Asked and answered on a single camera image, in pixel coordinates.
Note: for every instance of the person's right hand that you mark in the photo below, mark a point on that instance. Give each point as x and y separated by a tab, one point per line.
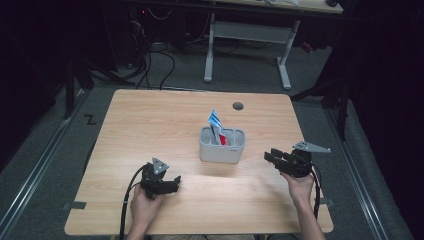
300	188

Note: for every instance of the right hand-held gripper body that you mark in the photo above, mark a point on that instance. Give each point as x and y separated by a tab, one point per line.
300	163

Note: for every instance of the black metal stand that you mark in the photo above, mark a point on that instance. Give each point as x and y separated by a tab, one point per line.
341	110
69	90

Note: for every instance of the grey round table grommet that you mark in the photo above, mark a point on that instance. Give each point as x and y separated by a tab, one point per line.
238	106

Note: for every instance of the small red object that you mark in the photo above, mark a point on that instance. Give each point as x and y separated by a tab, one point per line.
307	47

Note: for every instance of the wooden desk with white legs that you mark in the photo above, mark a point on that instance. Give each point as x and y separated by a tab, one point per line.
253	31

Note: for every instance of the grey plastic organizer box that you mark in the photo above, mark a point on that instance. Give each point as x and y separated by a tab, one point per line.
221	151

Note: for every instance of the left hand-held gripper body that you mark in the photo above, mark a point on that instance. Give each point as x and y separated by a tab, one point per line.
153	178

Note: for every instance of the metal floor rail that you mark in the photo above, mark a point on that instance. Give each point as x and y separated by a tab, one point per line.
36	168
358	178

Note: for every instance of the white red blue toothpaste tube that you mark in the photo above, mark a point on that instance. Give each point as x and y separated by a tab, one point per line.
216	126

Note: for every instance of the grey tape strip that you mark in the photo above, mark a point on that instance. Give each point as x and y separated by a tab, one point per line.
76	205
328	202

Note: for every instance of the person's left hand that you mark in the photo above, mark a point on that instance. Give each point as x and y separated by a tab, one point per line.
144	210

